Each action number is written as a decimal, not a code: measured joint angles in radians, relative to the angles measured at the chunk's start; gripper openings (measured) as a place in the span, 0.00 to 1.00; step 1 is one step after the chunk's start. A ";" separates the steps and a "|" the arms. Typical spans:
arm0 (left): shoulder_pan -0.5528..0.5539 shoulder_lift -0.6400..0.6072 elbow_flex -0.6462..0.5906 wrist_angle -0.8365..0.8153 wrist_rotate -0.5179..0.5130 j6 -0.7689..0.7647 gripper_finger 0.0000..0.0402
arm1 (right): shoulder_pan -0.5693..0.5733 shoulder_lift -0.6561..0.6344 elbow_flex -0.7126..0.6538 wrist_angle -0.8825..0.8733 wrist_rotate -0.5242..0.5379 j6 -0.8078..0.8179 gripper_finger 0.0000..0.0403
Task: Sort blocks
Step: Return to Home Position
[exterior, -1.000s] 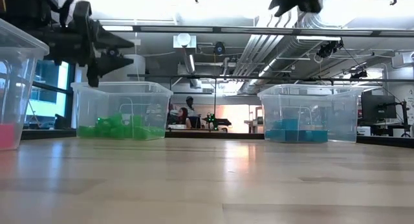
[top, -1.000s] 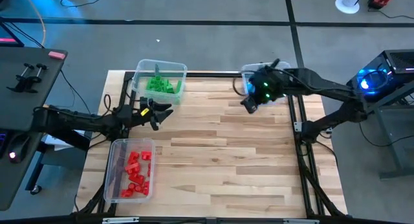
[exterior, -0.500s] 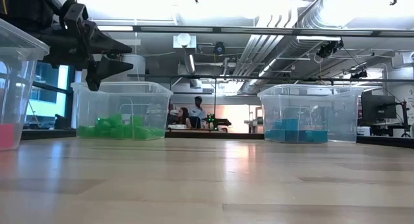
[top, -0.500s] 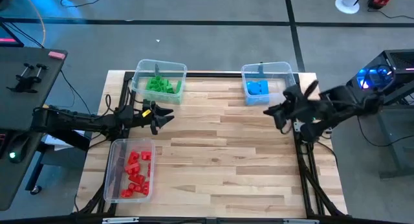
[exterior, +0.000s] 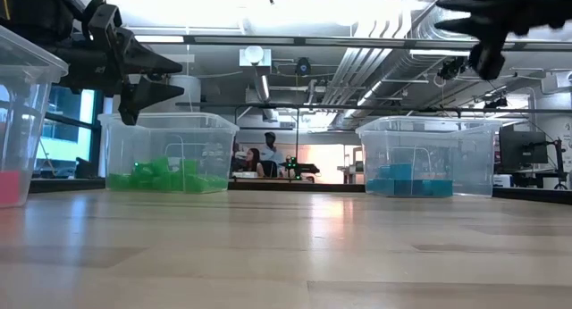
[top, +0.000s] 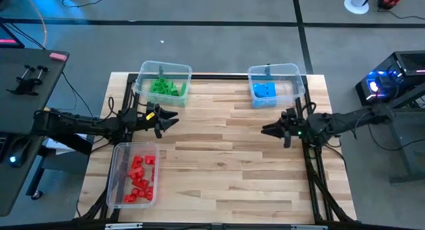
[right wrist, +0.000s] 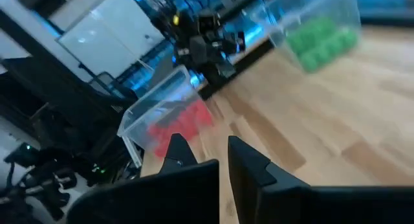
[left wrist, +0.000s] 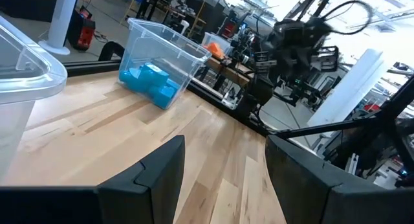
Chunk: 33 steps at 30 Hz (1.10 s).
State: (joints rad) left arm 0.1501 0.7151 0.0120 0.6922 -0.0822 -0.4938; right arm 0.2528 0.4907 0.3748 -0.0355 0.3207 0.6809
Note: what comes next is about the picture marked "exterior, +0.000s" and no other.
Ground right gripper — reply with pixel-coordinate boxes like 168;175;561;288
433;0;555;82

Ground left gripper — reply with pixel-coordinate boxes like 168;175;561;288
44;3;186;127

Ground short green building block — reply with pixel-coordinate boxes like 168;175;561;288
149;155;172;176
180;158;201;177
154;172;185;194

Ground long green building block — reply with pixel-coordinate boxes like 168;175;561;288
128;163;156;190
183;173;209;195
106;173;131;191

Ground clear plastic storage bin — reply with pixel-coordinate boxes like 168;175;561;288
355;115;505;199
97;112;240;196
0;25;70;208

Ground short red building block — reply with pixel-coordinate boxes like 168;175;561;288
0;169;23;208

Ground long blue building block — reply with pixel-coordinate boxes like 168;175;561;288
401;179;454;199

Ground white light strip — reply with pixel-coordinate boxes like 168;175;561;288
408;48;474;57
133;33;186;44

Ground white cylindrical column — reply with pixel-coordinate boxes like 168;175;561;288
168;74;203;114

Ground large window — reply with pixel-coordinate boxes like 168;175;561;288
38;89;98;180

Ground white round ceiling lamp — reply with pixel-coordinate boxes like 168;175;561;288
238;45;273;68

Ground thin black horizontal bar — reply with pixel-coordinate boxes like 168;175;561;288
175;101;572;115

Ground silver ceiling ducts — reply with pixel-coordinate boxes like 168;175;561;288
319;0;475;119

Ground person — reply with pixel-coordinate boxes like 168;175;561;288
260;130;286;166
242;147;265;179

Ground black computer monitor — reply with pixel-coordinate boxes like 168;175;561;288
499;130;550;175

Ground black round ceiling device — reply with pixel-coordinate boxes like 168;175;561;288
294;56;313;77

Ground black background robot equipment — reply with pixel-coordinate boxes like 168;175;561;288
279;155;321;179

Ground black overhead frame beam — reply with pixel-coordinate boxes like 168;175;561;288
124;30;572;52

